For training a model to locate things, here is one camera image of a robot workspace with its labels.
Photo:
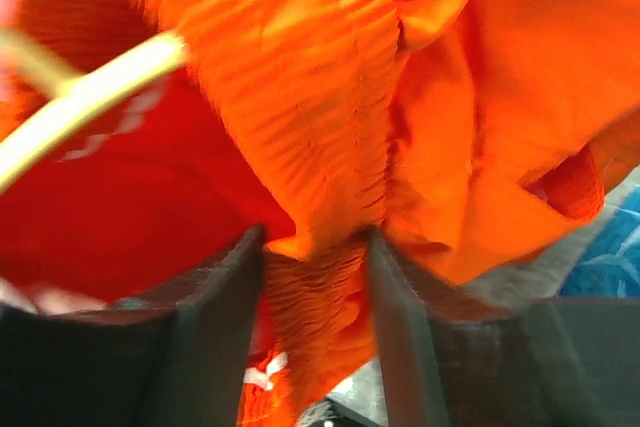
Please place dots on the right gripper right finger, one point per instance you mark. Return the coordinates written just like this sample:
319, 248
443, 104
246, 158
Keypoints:
450, 359

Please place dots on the orange shorts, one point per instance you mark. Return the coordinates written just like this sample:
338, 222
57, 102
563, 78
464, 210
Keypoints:
472, 133

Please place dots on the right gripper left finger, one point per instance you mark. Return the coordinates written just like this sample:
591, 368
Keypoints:
174, 355

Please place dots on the dark blue shark shorts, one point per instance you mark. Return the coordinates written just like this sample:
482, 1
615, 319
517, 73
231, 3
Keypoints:
609, 267

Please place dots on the yellow hanger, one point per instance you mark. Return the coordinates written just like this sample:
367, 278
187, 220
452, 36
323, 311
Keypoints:
76, 99

